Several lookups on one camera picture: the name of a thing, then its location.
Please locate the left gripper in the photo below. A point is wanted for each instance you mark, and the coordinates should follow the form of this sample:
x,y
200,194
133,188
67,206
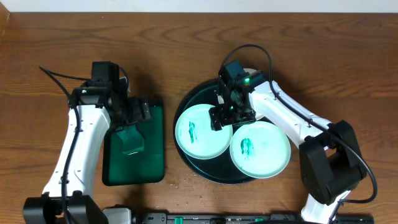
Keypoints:
x,y
143,109

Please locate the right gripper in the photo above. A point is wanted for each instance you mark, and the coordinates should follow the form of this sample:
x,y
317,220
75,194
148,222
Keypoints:
x,y
220,117

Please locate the white plate top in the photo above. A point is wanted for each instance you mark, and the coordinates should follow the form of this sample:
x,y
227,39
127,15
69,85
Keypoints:
x,y
254,95

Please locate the white plate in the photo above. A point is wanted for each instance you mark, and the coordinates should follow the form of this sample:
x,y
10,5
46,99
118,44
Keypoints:
x,y
260,150
196,138
254,95

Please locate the green sponge cloth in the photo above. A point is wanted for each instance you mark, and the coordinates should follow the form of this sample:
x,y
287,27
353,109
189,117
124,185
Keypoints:
x,y
132,139

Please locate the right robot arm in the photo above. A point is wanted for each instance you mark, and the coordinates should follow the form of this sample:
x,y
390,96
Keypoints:
x,y
331,163

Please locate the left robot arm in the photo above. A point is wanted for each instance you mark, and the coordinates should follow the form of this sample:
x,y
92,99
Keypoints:
x,y
98,109

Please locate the green rectangular tray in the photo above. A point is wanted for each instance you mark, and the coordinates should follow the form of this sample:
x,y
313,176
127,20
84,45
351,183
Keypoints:
x,y
143,167

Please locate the round black tray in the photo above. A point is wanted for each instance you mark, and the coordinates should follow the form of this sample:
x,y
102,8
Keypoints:
x,y
220,169

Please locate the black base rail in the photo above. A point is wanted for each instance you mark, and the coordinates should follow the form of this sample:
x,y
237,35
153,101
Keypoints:
x,y
161,217

